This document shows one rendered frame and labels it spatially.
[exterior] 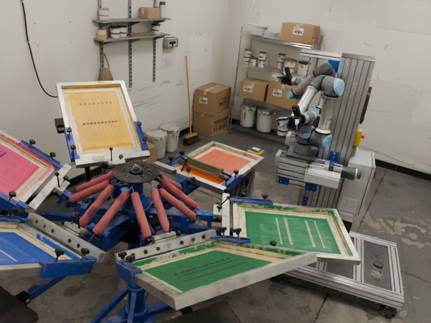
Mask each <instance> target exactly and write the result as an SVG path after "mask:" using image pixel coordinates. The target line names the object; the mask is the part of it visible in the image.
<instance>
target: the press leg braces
mask: <svg viewBox="0 0 431 323"><path fill-rule="evenodd" d="M127 294H128V289H127V287H126V286H125V287H124V288H123V289H122V290H121V291H120V292H119V293H118V294H117V295H116V296H115V297H114V298H113V299H112V300H111V301H110V302H109V303H108V304H107V305H106V306H105V307H104V308H103V309H102V310H101V311H100V312H99V313H98V314H97V315H96V316H95V317H94V318H93V319H92V320H91V321H90V322H89V323H100V322H101V321H102V320H103V319H104V318H105V317H106V316H107V315H108V314H109V313H110V312H111V311H112V310H113V308H114V307H115V306H116V305H117V304H118V303H119V302H120V301H121V300H122V299H123V298H124V297H125V296H126V295H127ZM136 302H137V292H131V299H130V307H129V312H128V319H127V323H133V319H134V314H135V307H136Z"/></svg>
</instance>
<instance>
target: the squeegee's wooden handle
mask: <svg viewBox="0 0 431 323"><path fill-rule="evenodd" d="M187 159H188V165H192V166H194V167H197V168H199V169H202V170H205V171H207V172H211V173H213V174H216V175H218V176H219V174H218V173H220V174H223V170H224V169H223V168H220V167H218V166H215V165H212V164H209V163H207V162H204V161H201V160H198V159H195V158H192V157H190V156H188V157H187Z"/></svg>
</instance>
